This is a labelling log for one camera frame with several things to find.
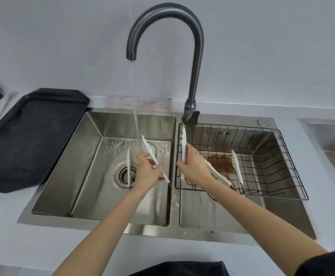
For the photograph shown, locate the black wire basket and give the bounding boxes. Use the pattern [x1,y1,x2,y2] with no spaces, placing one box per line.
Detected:
[174,122,309,201]

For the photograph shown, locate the black plastic tray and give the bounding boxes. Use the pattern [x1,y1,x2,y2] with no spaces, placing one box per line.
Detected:
[0,88,91,194]

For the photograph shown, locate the white tongs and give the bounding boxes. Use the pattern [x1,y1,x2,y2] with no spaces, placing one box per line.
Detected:
[230,149,247,196]
[126,135,174,189]
[180,125,238,193]

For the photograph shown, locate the dark navy garment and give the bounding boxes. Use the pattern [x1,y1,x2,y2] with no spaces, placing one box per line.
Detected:
[128,248,335,276]

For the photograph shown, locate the person's left hand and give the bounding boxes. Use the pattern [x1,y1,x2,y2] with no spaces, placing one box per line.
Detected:
[134,152,165,191]

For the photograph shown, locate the stainless steel double sink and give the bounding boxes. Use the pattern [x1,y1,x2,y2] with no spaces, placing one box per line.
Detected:
[17,107,317,245]

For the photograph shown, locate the pink dish cloth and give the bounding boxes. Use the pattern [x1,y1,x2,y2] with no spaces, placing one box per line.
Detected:
[105,95,173,112]

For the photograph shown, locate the person's left forearm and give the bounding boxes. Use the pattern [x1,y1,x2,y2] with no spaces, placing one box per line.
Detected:
[51,184,156,276]

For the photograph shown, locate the stainless steel single sink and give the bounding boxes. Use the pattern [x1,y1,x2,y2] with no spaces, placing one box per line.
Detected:
[297,117,335,215]

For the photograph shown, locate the round metal drain strainer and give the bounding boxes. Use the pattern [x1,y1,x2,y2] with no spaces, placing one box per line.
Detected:
[115,164,139,189]

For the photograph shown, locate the person's right hand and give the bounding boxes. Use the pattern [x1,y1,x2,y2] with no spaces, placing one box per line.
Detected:
[176,143,214,187]

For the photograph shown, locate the dark grey gooseneck faucet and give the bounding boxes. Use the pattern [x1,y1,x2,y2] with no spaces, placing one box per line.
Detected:
[126,3,205,127]

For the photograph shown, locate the person's right forearm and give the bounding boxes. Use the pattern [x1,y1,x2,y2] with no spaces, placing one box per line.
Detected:
[205,178,329,276]

